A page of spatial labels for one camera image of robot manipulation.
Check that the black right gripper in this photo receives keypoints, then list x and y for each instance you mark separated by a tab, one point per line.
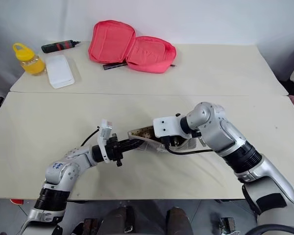
176	141

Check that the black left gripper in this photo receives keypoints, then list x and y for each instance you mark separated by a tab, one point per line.
115	149

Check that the clear bag of brown contents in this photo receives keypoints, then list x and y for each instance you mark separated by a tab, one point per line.
143	132

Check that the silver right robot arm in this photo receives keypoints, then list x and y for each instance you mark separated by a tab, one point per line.
225	137

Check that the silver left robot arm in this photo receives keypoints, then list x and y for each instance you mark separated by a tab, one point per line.
63	171

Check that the open red fabric pouch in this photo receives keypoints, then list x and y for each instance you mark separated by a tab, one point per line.
132	46

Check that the dark rounded shape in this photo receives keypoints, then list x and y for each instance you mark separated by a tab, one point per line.
178	220

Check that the dark ruler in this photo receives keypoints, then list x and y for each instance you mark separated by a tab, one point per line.
114	66

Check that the white plastic box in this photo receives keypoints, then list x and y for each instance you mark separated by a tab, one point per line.
60	71

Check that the black and red marker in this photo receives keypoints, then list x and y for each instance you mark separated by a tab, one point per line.
58	46

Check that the red tag under table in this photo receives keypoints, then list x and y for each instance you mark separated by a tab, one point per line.
16	201

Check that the honey jar with yellow lid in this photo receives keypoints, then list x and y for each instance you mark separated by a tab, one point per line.
30	62

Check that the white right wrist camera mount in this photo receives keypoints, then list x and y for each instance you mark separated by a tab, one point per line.
166	126

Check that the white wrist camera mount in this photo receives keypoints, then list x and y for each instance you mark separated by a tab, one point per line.
105	129
166	126

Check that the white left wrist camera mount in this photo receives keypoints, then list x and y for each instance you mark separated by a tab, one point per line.
105	129

